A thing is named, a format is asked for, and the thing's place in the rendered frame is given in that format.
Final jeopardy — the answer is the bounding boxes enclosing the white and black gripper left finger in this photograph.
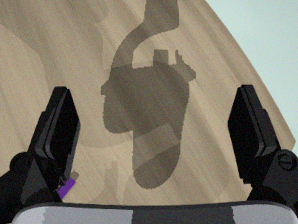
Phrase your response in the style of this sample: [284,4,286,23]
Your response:
[0,86,81,224]

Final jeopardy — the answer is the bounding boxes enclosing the purple rod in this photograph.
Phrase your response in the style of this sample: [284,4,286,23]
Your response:
[58,177,76,199]

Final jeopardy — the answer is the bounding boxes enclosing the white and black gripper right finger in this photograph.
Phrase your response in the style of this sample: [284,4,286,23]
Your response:
[227,84,298,218]

